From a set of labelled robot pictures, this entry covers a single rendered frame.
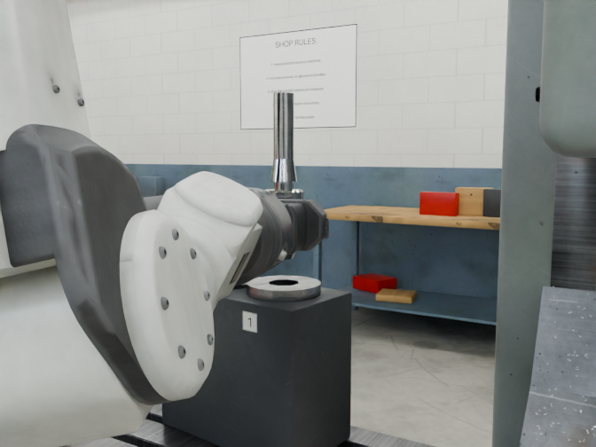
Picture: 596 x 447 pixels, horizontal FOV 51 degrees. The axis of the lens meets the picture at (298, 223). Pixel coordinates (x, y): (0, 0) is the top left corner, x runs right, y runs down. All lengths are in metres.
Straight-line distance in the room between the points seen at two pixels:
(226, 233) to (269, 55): 5.39
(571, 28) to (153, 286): 0.38
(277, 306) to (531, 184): 0.46
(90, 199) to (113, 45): 6.90
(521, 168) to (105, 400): 0.81
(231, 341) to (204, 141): 5.50
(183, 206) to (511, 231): 0.65
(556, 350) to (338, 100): 4.58
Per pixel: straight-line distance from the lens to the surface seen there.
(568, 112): 0.51
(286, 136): 0.73
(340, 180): 5.37
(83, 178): 0.22
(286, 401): 0.71
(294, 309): 0.68
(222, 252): 0.43
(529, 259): 0.99
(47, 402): 0.26
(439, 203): 4.44
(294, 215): 0.64
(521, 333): 1.02
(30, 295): 0.25
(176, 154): 6.44
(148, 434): 0.86
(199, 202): 0.44
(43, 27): 0.26
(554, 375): 0.96
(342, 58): 5.43
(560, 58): 0.52
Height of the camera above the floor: 1.31
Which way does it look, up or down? 6 degrees down
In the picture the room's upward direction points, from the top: straight up
